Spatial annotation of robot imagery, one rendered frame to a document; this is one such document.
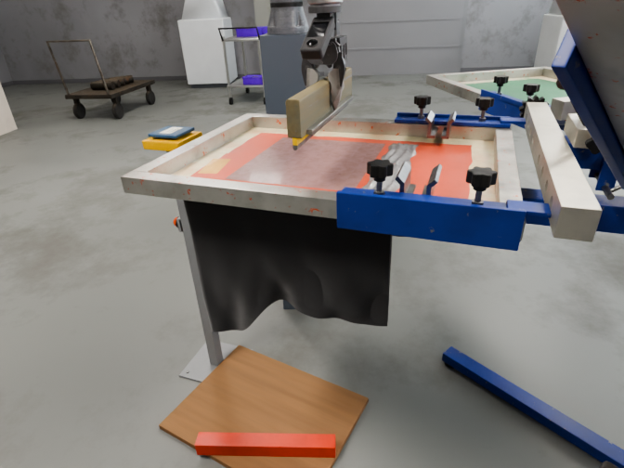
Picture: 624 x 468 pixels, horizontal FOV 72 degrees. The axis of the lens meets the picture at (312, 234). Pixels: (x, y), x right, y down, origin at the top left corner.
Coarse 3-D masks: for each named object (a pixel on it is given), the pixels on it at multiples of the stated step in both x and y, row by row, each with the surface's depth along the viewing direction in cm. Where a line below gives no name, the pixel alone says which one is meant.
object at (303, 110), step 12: (348, 72) 110; (312, 84) 93; (324, 84) 94; (348, 84) 111; (300, 96) 84; (312, 96) 87; (324, 96) 94; (288, 108) 82; (300, 108) 82; (312, 108) 88; (324, 108) 95; (288, 120) 84; (300, 120) 83; (312, 120) 89; (288, 132) 85; (300, 132) 84
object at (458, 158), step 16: (256, 144) 120; (272, 144) 120; (288, 144) 119; (304, 144) 118; (320, 144) 118; (336, 144) 117; (352, 144) 117; (368, 144) 116; (384, 144) 115; (416, 144) 114; (432, 144) 114; (448, 144) 113; (320, 160) 106; (336, 160) 106; (352, 160) 105; (368, 160) 105; (416, 160) 103; (432, 160) 103; (448, 160) 103; (464, 160) 102
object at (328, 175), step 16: (240, 160) 109; (256, 160) 108; (272, 160) 108; (288, 160) 107; (304, 160) 107; (192, 176) 100; (208, 176) 99; (224, 176) 99; (240, 176) 98; (256, 176) 98; (272, 176) 97; (288, 176) 97; (304, 176) 97; (320, 176) 96; (336, 176) 96; (352, 176) 95; (368, 176) 95; (416, 176) 94; (448, 176) 93; (464, 176) 93; (416, 192) 86; (448, 192) 86; (464, 192) 86
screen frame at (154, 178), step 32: (224, 128) 123; (352, 128) 126; (384, 128) 123; (416, 128) 120; (480, 128) 114; (160, 160) 100; (192, 160) 109; (512, 160) 91; (128, 192) 93; (160, 192) 90; (192, 192) 87; (224, 192) 84; (256, 192) 81; (288, 192) 80; (320, 192) 80; (512, 192) 76
